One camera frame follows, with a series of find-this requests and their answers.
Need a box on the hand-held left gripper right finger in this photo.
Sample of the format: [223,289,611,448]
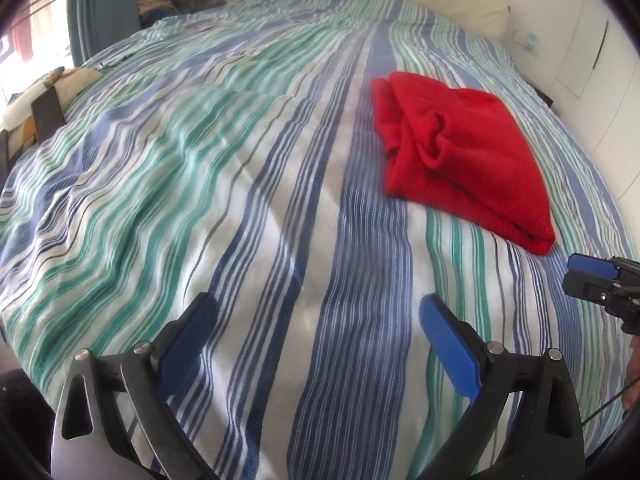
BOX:
[417,294,587,480]

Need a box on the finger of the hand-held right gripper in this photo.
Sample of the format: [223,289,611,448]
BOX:
[568,253,619,279]
[561,270,610,307]

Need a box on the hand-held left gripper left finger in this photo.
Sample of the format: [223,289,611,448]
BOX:
[50,291,221,480]

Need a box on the red sweater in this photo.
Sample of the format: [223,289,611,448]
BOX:
[371,71,557,256]

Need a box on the person's right forearm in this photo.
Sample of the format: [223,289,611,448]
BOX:
[622,334,640,411]

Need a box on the striped bed blanket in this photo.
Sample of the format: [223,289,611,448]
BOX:
[0,0,640,480]

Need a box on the white cabinet door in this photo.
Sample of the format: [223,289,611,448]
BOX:
[554,0,640,211]

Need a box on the dark rectangular board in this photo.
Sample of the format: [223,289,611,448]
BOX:
[0,129,13,177]
[30,87,67,142]

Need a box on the blue curtain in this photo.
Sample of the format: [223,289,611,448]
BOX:
[66,0,142,64]

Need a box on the black cable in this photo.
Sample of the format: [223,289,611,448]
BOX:
[581,384,632,430]

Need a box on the white wall outlet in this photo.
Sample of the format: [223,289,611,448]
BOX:
[515,32,544,57]

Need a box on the patterned pillow with black straps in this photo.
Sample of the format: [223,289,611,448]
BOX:
[2,66,103,147]

